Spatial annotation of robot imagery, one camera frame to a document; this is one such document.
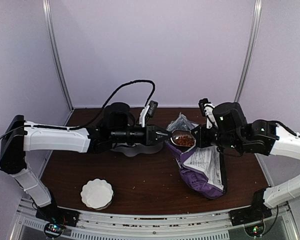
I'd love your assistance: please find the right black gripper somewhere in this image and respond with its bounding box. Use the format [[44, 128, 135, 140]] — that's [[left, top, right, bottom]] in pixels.
[[191, 123, 243, 152]]

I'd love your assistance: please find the metal food scoop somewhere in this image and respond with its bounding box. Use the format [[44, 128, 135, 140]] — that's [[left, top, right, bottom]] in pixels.
[[170, 130, 196, 148]]

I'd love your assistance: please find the purple puppy food bag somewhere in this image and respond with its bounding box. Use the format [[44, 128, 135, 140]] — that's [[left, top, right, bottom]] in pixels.
[[165, 112, 228, 200]]

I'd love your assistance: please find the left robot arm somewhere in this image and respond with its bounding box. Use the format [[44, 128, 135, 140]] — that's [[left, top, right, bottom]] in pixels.
[[0, 101, 172, 222]]

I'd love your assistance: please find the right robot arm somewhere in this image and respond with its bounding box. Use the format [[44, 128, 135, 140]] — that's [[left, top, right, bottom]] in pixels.
[[191, 98, 300, 221]]

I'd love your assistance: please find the grey double pet feeder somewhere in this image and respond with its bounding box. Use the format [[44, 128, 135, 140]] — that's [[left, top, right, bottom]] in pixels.
[[111, 143, 164, 157]]

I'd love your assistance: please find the white scalloped ceramic dish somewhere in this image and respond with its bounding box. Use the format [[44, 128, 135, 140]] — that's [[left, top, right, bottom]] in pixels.
[[80, 178, 114, 211]]

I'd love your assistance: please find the right circuit board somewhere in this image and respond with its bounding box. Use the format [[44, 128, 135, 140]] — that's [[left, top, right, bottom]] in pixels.
[[244, 223, 265, 238]]

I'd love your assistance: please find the circuit board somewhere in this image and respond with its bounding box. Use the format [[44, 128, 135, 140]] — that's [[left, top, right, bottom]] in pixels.
[[244, 223, 265, 238], [43, 222, 65, 239]]

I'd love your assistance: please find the left circuit board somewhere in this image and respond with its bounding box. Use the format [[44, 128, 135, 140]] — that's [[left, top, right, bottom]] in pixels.
[[43, 222, 65, 239]]

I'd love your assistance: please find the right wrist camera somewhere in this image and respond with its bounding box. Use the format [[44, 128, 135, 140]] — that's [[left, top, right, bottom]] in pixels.
[[198, 98, 218, 129]]

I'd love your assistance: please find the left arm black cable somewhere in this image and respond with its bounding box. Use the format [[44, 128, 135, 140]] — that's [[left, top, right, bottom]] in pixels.
[[89, 79, 157, 126]]

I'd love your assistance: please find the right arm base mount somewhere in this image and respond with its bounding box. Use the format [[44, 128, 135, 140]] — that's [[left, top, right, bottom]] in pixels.
[[228, 206, 272, 226]]

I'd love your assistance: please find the front aluminium rail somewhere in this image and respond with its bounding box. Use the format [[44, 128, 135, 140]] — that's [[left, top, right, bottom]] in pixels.
[[14, 199, 293, 240]]

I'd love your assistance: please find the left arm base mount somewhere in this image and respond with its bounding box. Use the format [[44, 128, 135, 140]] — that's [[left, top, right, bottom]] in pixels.
[[35, 208, 80, 227]]

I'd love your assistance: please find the right aluminium frame post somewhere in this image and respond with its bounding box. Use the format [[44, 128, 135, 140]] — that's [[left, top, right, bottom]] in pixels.
[[234, 0, 263, 102]]

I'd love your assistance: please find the aluminium frame post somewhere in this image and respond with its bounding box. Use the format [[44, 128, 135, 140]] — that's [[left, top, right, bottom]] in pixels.
[[42, 0, 74, 111], [234, 0, 263, 102]]

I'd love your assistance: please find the left aluminium frame post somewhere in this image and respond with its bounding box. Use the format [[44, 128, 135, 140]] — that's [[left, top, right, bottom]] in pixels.
[[42, 0, 74, 111]]

